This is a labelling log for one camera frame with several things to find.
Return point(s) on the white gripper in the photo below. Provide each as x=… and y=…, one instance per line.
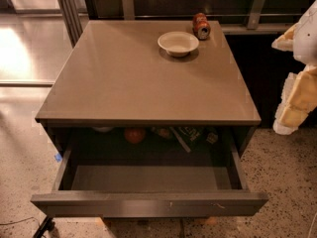
x=307, y=39

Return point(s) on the grey top drawer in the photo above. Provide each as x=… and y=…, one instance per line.
x=101, y=174

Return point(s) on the orange fruit in drawer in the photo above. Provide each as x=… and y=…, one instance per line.
x=135, y=135

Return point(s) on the grey drawer cabinet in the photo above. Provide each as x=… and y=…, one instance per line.
x=118, y=76

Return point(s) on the white bowl in drawer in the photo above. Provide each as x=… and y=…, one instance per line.
x=103, y=129

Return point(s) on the orange soda can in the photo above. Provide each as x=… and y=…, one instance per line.
x=201, y=27

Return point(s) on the white paper bowl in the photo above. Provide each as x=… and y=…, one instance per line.
x=178, y=44

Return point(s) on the blue tape piece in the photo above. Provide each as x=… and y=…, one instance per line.
x=58, y=157

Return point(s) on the black stand foot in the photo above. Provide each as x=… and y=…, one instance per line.
x=47, y=225

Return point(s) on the grey metal bracket right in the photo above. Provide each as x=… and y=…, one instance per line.
x=255, y=14

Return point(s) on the grey metal bracket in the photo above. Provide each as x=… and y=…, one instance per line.
x=128, y=9
x=255, y=14

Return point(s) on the grey metal bracket left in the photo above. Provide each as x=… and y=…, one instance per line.
x=128, y=9

